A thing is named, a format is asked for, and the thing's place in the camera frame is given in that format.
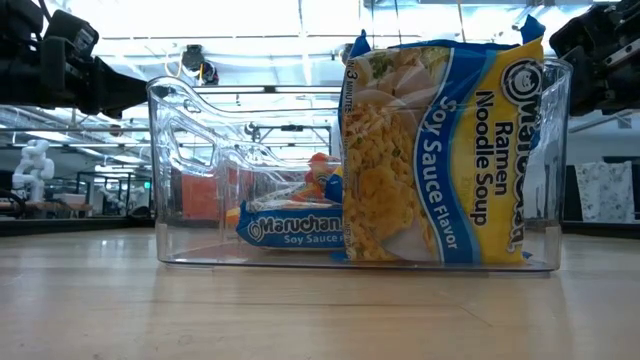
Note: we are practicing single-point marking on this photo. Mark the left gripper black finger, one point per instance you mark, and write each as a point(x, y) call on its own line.
point(125, 92)

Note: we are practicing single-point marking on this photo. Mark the blue yellow soy sauce ramen packet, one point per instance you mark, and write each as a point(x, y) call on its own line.
point(290, 230)
point(450, 175)

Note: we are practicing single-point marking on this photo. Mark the orange chicken ramen packet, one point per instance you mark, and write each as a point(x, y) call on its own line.
point(322, 165)

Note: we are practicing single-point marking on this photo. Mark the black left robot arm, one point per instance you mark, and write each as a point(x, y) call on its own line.
point(15, 75)

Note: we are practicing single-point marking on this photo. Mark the floral patterned cloth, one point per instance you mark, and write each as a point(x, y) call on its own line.
point(605, 192)

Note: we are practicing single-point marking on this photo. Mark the orange red panel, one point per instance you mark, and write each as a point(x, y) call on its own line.
point(200, 197)

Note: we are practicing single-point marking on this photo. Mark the black hanging bar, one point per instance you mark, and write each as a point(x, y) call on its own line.
point(292, 127)

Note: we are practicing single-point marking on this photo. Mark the large clear plastic bin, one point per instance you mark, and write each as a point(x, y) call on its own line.
point(200, 250)

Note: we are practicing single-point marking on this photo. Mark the white pillar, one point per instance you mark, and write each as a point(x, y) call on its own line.
point(336, 135)

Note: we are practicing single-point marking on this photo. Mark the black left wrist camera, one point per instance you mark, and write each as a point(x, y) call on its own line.
point(75, 35)

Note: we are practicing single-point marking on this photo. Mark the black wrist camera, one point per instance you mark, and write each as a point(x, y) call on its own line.
point(575, 35)
point(75, 35)

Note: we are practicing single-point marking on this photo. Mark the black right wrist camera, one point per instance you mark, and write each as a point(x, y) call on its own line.
point(575, 35)

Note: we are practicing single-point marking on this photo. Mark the black metal frame rack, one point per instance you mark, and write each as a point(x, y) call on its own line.
point(107, 175)

